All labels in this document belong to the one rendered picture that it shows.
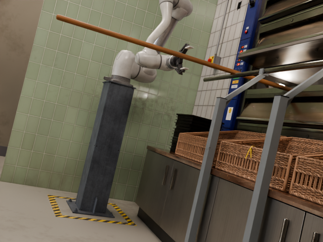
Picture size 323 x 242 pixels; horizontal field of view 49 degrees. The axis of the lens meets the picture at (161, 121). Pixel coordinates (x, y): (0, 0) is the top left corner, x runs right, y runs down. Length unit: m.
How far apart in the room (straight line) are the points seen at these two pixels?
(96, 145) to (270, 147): 1.55
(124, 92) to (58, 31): 0.93
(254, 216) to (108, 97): 1.59
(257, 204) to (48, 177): 2.23
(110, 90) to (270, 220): 1.64
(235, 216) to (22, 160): 2.12
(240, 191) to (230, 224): 0.16
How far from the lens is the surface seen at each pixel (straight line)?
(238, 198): 1.67
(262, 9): 3.03
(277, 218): 1.46
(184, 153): 2.36
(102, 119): 2.69
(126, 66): 2.76
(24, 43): 4.75
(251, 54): 2.64
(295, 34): 2.57
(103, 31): 2.06
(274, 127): 1.46
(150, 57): 2.41
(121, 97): 2.72
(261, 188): 1.46
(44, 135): 3.27
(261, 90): 2.67
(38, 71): 3.27
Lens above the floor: 0.70
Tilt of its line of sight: 2 degrees up
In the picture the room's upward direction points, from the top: 13 degrees clockwise
